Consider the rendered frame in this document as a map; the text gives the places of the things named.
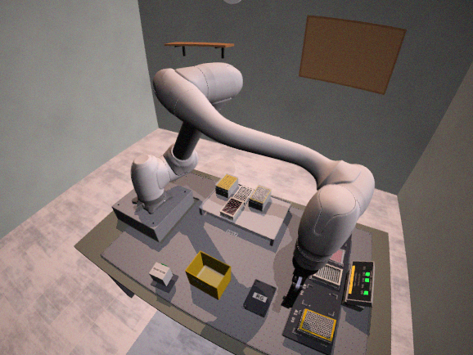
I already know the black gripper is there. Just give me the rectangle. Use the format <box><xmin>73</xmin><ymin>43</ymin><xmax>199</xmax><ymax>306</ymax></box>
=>
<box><xmin>281</xmin><ymin>256</ymin><xmax>318</xmax><ymax>309</ymax></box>

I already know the yellow waste bin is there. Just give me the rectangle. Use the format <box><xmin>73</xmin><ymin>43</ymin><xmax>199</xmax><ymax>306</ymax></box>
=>
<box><xmin>185</xmin><ymin>251</ymin><xmax>231</xmax><ymax>300</ymax></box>

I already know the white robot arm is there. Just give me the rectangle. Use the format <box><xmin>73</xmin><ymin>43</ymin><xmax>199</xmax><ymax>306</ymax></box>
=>
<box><xmin>131</xmin><ymin>62</ymin><xmax>375</xmax><ymax>271</ymax></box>

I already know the black flat pad with label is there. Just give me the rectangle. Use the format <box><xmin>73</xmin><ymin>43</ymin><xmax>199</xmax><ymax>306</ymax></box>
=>
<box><xmin>242</xmin><ymin>279</ymin><xmax>276</xmax><ymax>317</ymax></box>

